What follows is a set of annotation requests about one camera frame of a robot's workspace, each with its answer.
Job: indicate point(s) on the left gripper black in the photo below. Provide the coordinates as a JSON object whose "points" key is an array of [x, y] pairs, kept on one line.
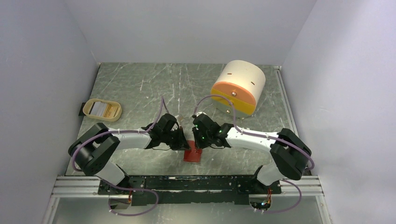
{"points": [[182, 143]]}

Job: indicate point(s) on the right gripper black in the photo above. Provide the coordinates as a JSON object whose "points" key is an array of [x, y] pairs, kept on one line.
{"points": [[199, 143]]}

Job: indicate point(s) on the red leather card holder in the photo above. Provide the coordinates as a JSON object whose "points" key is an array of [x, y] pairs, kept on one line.
{"points": [[193, 154]]}

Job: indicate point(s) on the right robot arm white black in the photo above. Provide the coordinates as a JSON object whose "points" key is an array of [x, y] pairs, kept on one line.
{"points": [[289, 155]]}

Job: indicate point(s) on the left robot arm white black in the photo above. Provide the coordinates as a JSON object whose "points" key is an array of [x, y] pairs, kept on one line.
{"points": [[93, 150]]}

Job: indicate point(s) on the gold metal card tray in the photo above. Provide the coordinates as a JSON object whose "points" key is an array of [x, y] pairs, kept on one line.
{"points": [[89, 103]]}

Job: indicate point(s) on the stack of credit cards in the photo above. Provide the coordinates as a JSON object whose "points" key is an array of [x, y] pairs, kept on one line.
{"points": [[102, 109]]}

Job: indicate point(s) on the black card beside tray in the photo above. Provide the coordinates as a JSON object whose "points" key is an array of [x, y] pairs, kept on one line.
{"points": [[81, 113]]}

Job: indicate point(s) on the cream cylindrical drawer box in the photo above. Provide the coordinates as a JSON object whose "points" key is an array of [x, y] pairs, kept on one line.
{"points": [[242, 83]]}

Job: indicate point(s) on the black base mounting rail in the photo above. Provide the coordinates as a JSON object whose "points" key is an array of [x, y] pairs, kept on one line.
{"points": [[161, 189]]}

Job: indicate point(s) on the aluminium frame rail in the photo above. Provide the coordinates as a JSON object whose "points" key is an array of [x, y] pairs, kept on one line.
{"points": [[87, 187]]}

